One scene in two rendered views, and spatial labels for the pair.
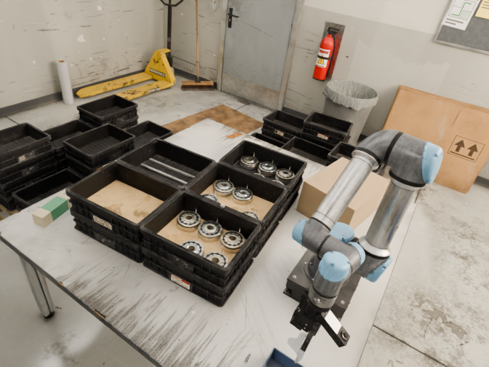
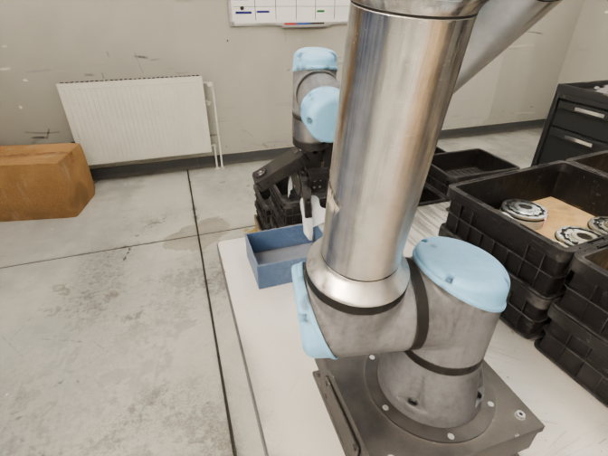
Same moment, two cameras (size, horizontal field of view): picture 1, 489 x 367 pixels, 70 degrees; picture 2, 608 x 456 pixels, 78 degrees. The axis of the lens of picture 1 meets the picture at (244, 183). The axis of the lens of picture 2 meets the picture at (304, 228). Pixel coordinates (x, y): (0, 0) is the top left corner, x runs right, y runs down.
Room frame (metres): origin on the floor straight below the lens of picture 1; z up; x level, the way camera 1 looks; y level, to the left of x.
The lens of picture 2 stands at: (1.11, -0.78, 1.30)
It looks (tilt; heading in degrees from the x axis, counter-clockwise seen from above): 32 degrees down; 134
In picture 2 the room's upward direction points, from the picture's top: straight up
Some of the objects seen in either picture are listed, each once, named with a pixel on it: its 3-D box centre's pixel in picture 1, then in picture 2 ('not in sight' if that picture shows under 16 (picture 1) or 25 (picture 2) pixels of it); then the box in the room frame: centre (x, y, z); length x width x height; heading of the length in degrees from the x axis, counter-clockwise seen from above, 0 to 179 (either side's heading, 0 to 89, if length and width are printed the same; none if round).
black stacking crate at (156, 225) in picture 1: (201, 237); (555, 221); (1.02, 0.14, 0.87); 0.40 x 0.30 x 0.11; 68
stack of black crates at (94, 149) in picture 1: (103, 164); not in sight; (2.11, 1.07, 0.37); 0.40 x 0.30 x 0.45; 152
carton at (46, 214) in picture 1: (58, 205); not in sight; (1.22, 0.87, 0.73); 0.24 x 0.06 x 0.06; 165
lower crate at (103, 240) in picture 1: (128, 218); not in sight; (1.17, 0.51, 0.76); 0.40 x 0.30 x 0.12; 68
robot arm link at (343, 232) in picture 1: (337, 242); (447, 296); (0.99, -0.39, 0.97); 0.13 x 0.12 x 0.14; 52
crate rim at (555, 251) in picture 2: (201, 227); (563, 201); (1.02, 0.14, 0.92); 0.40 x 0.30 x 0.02; 68
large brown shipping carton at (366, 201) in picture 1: (343, 195); not in sight; (1.55, -0.54, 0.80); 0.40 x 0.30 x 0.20; 142
